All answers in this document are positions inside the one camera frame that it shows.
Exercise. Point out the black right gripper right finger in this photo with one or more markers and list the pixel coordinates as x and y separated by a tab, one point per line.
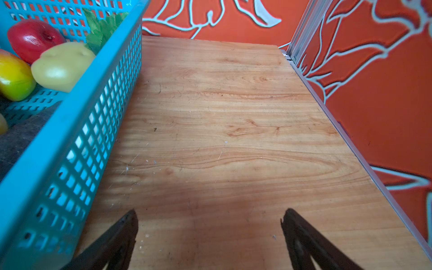
307	246

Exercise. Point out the dark red apple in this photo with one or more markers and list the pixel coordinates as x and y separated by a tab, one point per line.
31	37

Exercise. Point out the yellow potato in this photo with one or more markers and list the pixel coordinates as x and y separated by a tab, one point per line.
3	125

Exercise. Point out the teal plastic basket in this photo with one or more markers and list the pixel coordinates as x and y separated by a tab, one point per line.
48	193

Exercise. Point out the green lettuce leaf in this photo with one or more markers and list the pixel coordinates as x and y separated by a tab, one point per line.
101	30

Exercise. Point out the dark eggplant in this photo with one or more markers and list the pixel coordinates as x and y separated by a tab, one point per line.
15	141

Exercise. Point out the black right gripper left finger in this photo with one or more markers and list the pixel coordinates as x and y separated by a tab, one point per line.
112	250

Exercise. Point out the red yellow mango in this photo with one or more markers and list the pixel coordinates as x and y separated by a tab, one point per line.
17	82

